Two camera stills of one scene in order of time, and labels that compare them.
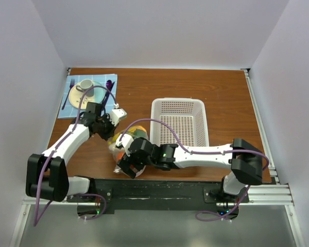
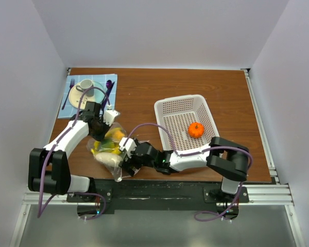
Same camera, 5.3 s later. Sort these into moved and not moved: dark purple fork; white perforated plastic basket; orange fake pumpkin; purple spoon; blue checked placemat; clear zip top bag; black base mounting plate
Moved: orange fake pumpkin; white perforated plastic basket; clear zip top bag
Not moved: black base mounting plate; blue checked placemat; dark purple fork; purple spoon
